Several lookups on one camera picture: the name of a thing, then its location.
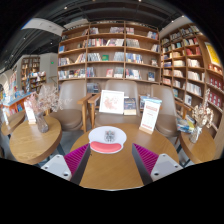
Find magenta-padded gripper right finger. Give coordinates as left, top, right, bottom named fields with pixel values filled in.
left=131, top=143, right=184, bottom=186

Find glass vase, dried flowers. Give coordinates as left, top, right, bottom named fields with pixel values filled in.
left=26, top=84, right=68, bottom=134
left=188, top=88, right=215, bottom=144

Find white mouse pad, red rest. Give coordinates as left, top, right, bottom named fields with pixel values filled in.
left=87, top=125, right=128, bottom=155

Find white framed flower picture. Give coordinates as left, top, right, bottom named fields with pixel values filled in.
left=98, top=89, right=126, bottom=115

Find curved wooden bookshelf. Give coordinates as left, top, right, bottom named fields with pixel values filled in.
left=159, top=23, right=224, bottom=134

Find brown wooden-armed armchair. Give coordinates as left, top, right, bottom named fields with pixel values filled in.
left=49, top=79, right=93, bottom=133
left=149, top=84, right=184, bottom=138

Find round wooden side table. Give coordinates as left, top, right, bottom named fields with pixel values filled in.
left=0, top=109, right=27, bottom=136
left=9, top=115, right=63, bottom=166
left=179, top=129, right=218, bottom=165

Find white red sign stand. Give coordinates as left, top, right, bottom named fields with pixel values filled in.
left=138, top=98, right=163, bottom=135

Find transparent computer mouse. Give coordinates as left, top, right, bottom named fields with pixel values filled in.
left=103, top=129, right=116, bottom=143

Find blue display table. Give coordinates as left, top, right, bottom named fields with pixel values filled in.
left=2, top=90, right=36, bottom=116

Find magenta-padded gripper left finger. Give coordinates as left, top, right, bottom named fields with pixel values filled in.
left=41, top=143, right=92, bottom=186

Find dark blue book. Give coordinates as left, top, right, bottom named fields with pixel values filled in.
left=123, top=97, right=138, bottom=116

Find distant wooden bookshelf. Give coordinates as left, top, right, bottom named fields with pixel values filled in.
left=19, top=54, right=48, bottom=93

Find small white table card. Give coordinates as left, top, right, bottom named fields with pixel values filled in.
left=23, top=99, right=37, bottom=125

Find wide wooden bookshelf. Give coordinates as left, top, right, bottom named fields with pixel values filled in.
left=57, top=20, right=162, bottom=91

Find white ceiling panel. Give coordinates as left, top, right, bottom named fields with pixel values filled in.
left=21, top=18, right=64, bottom=38

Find stack of books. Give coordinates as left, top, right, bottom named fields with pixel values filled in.
left=176, top=114, right=196, bottom=134

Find brown armchair holding picture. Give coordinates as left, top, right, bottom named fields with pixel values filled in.
left=87, top=79, right=144, bottom=129

